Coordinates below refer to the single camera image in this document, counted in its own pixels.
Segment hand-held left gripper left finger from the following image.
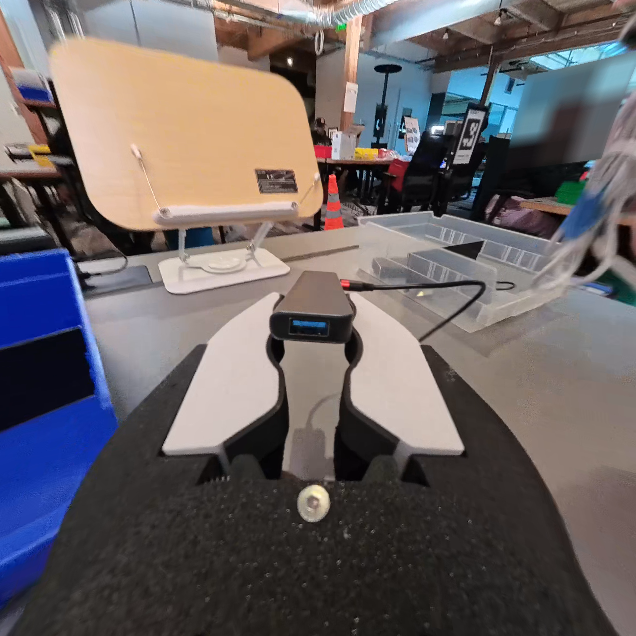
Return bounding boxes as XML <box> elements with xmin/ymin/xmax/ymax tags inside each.
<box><xmin>162</xmin><ymin>292</ymin><xmax>289</xmax><ymax>456</ymax></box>

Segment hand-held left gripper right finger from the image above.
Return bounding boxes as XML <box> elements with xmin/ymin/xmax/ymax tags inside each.
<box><xmin>342</xmin><ymin>293</ymin><xmax>466</xmax><ymax>456</ymax></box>

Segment clear plastic bin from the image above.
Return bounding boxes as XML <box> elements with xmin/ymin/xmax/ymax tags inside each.
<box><xmin>357</xmin><ymin>211</ymin><xmax>567</xmax><ymax>334</ymax></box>

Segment black usb cable red collar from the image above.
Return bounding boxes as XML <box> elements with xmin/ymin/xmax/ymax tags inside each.
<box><xmin>340</xmin><ymin>279</ymin><xmax>488</xmax><ymax>344</ymax></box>

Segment grey usb hub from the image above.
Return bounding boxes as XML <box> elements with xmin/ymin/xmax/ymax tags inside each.
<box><xmin>270</xmin><ymin>271</ymin><xmax>356</xmax><ymax>345</ymax></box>

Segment blue plastic bin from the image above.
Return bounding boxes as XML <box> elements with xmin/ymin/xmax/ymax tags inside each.
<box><xmin>0</xmin><ymin>248</ymin><xmax>120</xmax><ymax>604</ymax></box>

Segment white usb cable blue tape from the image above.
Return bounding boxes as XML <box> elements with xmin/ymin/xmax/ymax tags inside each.
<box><xmin>529</xmin><ymin>149</ymin><xmax>636</xmax><ymax>299</ymax></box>

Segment teal plastic container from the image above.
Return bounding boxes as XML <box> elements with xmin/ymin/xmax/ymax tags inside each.
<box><xmin>166</xmin><ymin>226</ymin><xmax>215</xmax><ymax>249</ymax></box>

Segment orange traffic cone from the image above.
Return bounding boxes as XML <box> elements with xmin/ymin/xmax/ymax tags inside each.
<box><xmin>323</xmin><ymin>174</ymin><xmax>345</xmax><ymax>231</ymax></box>

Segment pink cloth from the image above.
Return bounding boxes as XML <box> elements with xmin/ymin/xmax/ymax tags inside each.
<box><xmin>484</xmin><ymin>194</ymin><xmax>559</xmax><ymax>239</ymax></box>

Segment black office chair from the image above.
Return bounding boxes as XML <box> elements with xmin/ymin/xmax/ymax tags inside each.
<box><xmin>397</xmin><ymin>130</ymin><xmax>450</xmax><ymax>214</ymax></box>

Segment long wooden table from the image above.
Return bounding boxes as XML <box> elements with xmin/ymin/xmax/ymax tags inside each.
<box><xmin>315</xmin><ymin>158</ymin><xmax>398</xmax><ymax>204</ymax></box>

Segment grey work table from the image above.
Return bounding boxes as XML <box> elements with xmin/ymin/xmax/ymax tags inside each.
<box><xmin>519</xmin><ymin>196</ymin><xmax>636</xmax><ymax>227</ymax></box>

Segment white cardboard box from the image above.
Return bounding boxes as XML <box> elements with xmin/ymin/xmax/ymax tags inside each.
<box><xmin>330</xmin><ymin>127</ymin><xmax>363</xmax><ymax>161</ymax></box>

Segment black framed marker sign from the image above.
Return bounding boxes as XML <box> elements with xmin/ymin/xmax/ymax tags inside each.
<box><xmin>451</xmin><ymin>103</ymin><xmax>488</xmax><ymax>166</ymax></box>

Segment black disc pole stand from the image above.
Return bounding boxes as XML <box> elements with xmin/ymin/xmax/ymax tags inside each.
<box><xmin>373</xmin><ymin>64</ymin><xmax>404</xmax><ymax>145</ymax></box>

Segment wooden book stand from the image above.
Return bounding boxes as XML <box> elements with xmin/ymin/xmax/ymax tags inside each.
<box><xmin>49</xmin><ymin>37</ymin><xmax>325</xmax><ymax>295</ymax></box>

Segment black power cable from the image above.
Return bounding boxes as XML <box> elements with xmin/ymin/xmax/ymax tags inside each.
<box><xmin>75</xmin><ymin>248</ymin><xmax>130</xmax><ymax>276</ymax></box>

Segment silver spiral air duct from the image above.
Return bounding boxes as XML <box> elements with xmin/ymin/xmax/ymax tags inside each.
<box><xmin>214</xmin><ymin>0</ymin><xmax>403</xmax><ymax>28</ymax></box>

